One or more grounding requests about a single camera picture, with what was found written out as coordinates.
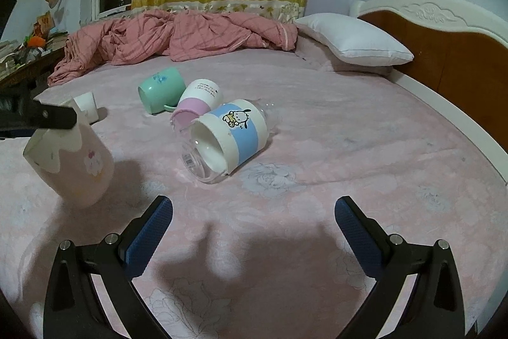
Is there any wooden headboard with white trim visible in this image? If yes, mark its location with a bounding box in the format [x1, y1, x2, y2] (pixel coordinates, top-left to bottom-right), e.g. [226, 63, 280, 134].
[349, 0, 508, 156]

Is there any pale pink cartoon cup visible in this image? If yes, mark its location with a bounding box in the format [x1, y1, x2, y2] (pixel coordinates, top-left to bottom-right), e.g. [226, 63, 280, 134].
[23, 96, 115, 209]

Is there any small white cup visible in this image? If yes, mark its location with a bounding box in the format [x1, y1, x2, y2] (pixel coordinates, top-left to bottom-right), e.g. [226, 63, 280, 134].
[72, 92, 98, 124]

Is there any pink and white cup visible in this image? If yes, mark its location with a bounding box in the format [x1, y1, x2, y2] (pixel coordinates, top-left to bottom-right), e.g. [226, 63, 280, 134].
[170, 79, 222, 132]

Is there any pink checked blanket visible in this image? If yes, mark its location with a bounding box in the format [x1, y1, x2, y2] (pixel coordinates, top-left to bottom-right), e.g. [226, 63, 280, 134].
[48, 9, 299, 86]

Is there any pink floral bed sheet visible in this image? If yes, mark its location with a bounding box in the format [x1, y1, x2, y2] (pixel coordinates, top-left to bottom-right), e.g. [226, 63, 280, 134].
[0, 32, 506, 339]

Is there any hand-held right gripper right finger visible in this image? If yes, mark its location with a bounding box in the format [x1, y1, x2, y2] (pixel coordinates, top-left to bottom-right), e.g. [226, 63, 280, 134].
[334, 196, 466, 339]

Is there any mint green cup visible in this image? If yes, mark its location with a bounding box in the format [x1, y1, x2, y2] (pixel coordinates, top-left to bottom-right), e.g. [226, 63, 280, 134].
[137, 68, 186, 115]

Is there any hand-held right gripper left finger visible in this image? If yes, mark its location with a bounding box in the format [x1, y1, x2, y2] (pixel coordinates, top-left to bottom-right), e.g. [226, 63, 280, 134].
[43, 195, 174, 339]

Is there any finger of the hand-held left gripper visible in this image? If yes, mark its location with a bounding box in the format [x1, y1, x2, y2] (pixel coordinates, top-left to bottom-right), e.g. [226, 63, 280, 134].
[0, 91, 77, 140]

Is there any white pillow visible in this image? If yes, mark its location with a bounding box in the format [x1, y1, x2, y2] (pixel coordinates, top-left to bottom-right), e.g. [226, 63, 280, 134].
[294, 13, 414, 66]

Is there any blue banded cartoon cup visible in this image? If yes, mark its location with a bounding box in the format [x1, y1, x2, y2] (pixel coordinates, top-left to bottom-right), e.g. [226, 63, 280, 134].
[181, 99, 282, 184]

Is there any cluttered side table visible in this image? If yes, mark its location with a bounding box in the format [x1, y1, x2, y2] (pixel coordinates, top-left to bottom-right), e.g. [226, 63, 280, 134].
[0, 10, 69, 93]

